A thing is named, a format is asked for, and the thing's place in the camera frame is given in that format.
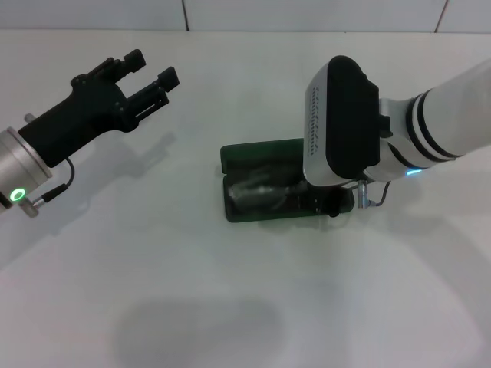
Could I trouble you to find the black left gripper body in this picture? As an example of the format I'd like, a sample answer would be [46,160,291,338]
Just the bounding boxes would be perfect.
[18,74,140,169]

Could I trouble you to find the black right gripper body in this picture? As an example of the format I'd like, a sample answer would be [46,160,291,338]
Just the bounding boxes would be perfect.
[317,185,348,220]

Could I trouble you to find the clear white glasses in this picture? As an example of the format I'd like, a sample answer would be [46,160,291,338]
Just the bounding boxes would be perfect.
[228,164,308,214]

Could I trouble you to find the green glasses case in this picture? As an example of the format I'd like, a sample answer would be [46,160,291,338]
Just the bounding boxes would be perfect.
[220,137,356,223]

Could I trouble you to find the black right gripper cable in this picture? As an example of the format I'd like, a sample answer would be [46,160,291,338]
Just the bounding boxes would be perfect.
[351,179,393,210]

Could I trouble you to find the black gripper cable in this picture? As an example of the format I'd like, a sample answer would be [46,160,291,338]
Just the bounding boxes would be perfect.
[18,156,76,219]
[351,179,393,210]

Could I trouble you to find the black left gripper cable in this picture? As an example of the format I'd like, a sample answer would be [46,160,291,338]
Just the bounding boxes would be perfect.
[18,156,76,219]

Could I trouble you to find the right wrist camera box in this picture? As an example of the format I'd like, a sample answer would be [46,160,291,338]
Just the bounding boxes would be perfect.
[302,55,392,188]

